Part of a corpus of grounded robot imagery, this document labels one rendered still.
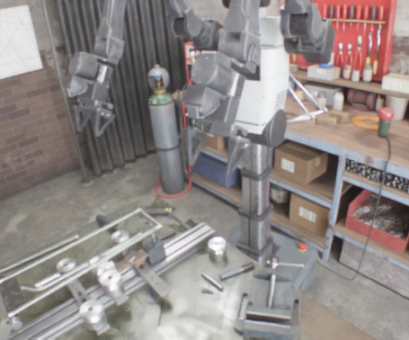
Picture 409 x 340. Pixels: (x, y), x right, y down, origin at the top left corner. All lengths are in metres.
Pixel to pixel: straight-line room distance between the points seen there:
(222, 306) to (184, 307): 0.09
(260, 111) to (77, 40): 2.18
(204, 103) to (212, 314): 0.48
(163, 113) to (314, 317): 2.01
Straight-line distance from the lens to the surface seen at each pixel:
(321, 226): 2.13
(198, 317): 0.78
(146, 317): 0.80
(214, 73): 0.57
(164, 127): 2.53
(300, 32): 0.96
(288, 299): 0.80
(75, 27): 3.03
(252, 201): 1.40
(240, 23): 0.66
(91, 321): 0.74
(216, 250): 0.87
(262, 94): 1.13
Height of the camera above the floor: 1.52
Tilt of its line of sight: 29 degrees down
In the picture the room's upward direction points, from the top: 5 degrees counter-clockwise
